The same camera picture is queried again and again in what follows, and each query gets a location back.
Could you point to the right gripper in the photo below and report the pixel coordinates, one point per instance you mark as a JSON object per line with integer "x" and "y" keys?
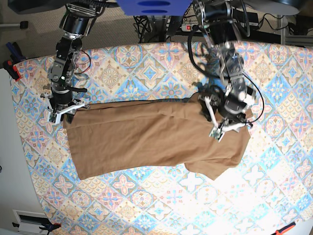
{"x": 63, "y": 104}

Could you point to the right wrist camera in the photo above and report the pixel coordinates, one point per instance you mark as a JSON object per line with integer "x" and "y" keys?
{"x": 52, "y": 117}

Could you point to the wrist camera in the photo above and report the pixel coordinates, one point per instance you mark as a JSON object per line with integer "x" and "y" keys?
{"x": 52, "y": 117}
{"x": 216, "y": 133}

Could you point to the orange black clamp bottom right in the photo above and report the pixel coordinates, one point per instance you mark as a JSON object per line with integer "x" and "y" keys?
{"x": 285, "y": 229}

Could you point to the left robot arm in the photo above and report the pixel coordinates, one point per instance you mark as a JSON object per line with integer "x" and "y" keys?
{"x": 216, "y": 22}

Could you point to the patterned tablecloth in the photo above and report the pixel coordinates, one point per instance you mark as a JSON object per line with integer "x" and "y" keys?
{"x": 271, "y": 187}

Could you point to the white power strip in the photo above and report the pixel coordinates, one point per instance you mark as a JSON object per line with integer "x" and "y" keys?
{"x": 188, "y": 27}

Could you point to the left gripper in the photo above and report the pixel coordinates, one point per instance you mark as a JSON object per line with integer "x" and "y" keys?
{"x": 225, "y": 113}

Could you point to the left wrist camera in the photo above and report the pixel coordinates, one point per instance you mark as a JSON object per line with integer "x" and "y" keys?
{"x": 216, "y": 133}

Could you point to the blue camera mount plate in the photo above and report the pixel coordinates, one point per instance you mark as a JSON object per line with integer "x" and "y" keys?
{"x": 154, "y": 7}

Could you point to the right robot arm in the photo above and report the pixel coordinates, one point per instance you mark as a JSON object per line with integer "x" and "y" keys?
{"x": 79, "y": 18}

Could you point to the white vent panel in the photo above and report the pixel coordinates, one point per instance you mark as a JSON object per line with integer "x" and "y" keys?
{"x": 30, "y": 223}

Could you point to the black orange clamp bottom left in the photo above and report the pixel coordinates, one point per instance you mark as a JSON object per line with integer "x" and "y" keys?
{"x": 49, "y": 227}

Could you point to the brown t-shirt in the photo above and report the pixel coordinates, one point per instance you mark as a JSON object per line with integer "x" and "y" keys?
{"x": 115, "y": 136}

